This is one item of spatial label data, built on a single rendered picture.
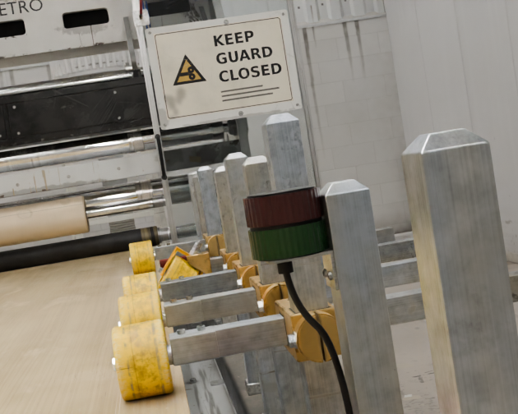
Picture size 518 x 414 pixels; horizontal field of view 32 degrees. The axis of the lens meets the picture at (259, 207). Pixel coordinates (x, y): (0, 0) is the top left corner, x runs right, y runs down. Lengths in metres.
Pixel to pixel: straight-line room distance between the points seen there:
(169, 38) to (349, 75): 6.70
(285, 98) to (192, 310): 1.84
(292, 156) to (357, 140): 8.64
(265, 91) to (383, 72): 6.74
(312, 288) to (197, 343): 0.14
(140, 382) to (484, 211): 0.58
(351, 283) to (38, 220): 2.36
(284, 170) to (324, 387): 0.23
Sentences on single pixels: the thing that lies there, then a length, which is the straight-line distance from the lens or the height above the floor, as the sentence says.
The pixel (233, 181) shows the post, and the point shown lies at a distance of 1.43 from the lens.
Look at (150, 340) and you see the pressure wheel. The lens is 0.96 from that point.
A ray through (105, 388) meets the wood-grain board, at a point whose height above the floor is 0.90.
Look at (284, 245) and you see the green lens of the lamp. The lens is 0.67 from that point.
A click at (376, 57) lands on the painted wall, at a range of 9.70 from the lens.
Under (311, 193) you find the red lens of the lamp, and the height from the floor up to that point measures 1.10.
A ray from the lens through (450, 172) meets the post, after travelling 0.45.
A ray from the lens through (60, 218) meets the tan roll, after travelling 3.00.
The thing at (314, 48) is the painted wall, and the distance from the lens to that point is 9.56.
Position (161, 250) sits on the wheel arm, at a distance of 2.22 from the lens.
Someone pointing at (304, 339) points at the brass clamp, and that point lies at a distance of 0.92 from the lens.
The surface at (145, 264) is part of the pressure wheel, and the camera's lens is 2.20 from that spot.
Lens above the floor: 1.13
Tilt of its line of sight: 3 degrees down
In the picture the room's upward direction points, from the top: 9 degrees counter-clockwise
